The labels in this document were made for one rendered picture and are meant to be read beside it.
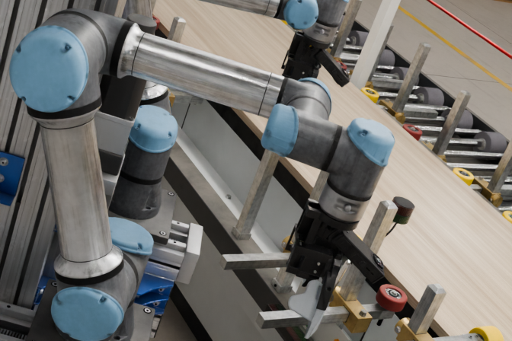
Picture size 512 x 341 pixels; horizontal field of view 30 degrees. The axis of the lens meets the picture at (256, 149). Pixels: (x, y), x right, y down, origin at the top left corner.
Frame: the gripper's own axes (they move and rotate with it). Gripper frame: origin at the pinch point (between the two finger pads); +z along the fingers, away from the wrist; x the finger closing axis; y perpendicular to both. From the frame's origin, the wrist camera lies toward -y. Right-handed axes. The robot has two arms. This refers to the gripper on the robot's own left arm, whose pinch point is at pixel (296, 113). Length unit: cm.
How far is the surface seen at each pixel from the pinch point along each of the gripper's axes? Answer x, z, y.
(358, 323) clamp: 12, 46, -33
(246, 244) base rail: -37, 62, -7
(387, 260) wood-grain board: -17, 42, -43
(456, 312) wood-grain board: 0, 42, -61
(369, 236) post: 3.7, 25.0, -28.7
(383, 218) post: 5.4, 17.9, -29.7
